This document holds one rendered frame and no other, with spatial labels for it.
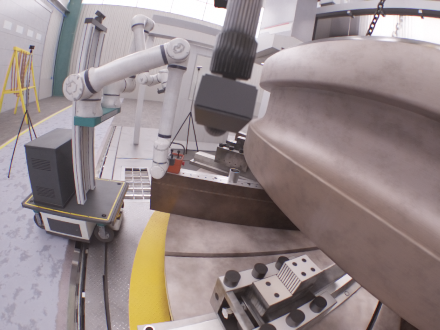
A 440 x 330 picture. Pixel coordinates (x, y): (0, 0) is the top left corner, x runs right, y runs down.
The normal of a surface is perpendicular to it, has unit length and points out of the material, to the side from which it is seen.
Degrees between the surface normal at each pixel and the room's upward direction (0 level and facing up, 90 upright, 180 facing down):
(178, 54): 91
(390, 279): 90
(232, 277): 0
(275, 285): 0
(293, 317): 0
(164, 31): 90
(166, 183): 90
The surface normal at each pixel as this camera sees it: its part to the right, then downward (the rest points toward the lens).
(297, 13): 0.40, 0.40
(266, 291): 0.20, -0.92
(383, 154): -0.90, -0.03
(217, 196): 0.02, 0.36
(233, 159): -0.36, 0.26
